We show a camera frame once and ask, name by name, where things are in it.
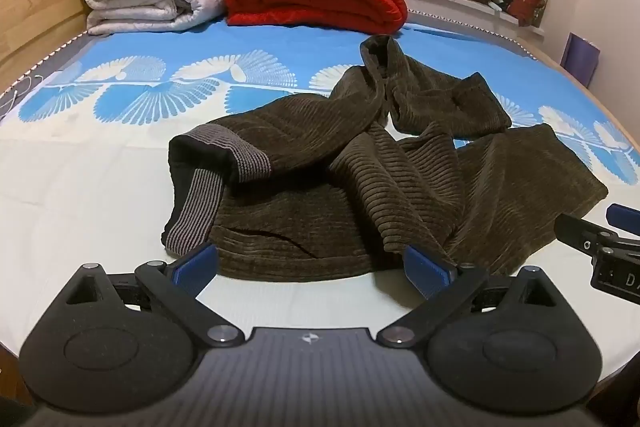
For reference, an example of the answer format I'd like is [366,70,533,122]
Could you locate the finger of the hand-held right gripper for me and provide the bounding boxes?
[554,213,624,259]
[605,203,640,239]

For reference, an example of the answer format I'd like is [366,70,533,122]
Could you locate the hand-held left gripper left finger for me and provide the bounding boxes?
[65,243,245,348]

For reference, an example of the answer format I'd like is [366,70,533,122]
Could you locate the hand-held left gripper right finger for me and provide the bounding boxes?
[376,246,561,348]

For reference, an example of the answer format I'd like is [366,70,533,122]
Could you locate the brown corduroy pants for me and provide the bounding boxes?
[160,35,610,284]

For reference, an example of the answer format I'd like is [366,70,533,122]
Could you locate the blue white printed bed sheet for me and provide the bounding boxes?
[0,14,640,383]

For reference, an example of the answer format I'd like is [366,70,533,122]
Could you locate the purple box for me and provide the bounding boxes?
[560,33,601,88]

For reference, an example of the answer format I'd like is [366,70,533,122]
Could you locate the white cable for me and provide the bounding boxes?
[0,74,45,118]

